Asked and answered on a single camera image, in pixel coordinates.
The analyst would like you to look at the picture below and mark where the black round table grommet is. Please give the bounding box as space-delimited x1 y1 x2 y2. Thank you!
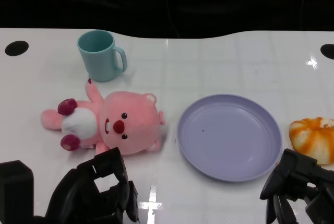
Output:
320 43 334 60
4 40 29 57

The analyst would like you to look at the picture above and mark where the pink plush beaver doll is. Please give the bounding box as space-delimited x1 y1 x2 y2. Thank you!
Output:
40 78 167 156

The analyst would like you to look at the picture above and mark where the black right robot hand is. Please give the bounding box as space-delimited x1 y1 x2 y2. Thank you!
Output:
259 148 334 224

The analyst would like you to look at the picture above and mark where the teal plastic mug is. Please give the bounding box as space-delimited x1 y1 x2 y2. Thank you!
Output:
77 30 128 82

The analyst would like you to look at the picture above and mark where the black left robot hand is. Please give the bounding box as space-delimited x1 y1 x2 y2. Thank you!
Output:
44 147 139 224

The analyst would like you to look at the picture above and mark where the lavender plastic plate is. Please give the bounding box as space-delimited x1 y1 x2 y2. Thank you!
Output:
176 93 283 183

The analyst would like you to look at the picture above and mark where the orange white bread bun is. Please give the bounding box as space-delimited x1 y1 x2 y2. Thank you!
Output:
289 116 334 165

